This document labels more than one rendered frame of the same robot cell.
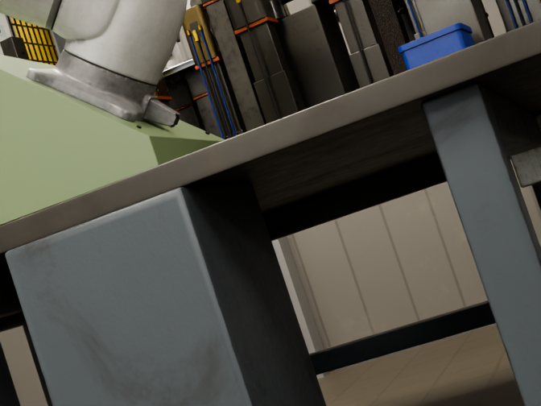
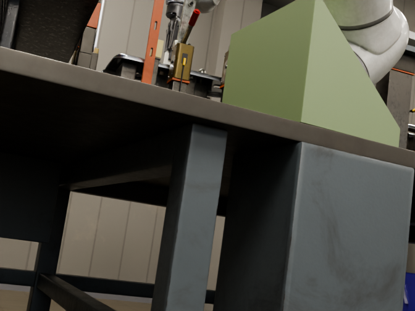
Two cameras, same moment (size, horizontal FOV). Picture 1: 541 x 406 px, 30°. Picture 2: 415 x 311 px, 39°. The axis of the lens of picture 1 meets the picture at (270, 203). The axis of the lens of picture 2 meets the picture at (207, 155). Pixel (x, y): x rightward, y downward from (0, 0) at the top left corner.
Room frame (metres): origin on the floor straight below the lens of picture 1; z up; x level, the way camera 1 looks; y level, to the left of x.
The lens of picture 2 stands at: (0.75, 1.28, 0.43)
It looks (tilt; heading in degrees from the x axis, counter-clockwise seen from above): 9 degrees up; 318
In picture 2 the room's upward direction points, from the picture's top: 8 degrees clockwise
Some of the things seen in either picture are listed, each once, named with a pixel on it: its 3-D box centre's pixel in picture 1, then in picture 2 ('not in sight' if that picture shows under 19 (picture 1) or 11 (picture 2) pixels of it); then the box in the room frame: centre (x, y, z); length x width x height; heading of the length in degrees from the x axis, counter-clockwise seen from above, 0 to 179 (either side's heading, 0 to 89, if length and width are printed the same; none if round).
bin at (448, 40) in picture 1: (443, 63); not in sight; (1.67, -0.35, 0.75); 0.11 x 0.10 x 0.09; 67
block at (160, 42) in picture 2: not in sight; (149, 94); (2.25, 0.23, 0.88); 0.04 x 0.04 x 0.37; 67
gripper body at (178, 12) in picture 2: not in sight; (175, 19); (2.33, 0.11, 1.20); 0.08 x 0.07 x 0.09; 157
